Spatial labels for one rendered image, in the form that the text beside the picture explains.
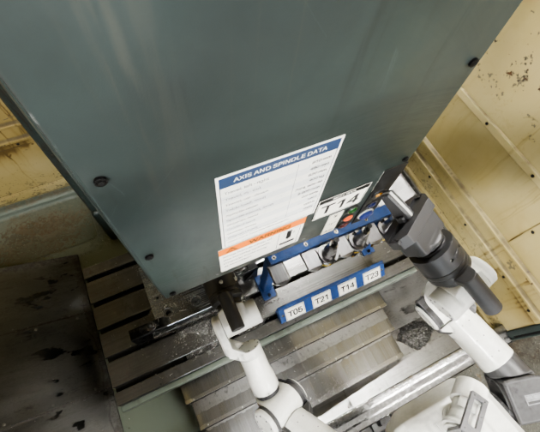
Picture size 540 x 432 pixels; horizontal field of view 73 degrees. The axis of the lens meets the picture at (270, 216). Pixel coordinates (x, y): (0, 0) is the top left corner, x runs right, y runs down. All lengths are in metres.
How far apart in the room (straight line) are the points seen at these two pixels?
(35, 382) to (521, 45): 1.93
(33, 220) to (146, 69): 1.87
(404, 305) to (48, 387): 1.43
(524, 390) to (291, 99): 0.92
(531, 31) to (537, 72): 0.11
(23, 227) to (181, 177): 1.77
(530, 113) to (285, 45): 1.11
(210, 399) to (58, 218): 1.13
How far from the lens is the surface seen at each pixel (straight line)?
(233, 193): 0.43
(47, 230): 2.05
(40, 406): 1.68
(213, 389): 1.52
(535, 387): 1.11
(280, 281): 1.09
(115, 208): 0.38
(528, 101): 1.35
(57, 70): 0.26
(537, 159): 1.37
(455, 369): 1.67
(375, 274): 1.47
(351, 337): 1.60
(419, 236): 0.69
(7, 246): 2.10
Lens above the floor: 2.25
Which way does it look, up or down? 63 degrees down
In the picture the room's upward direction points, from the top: 10 degrees clockwise
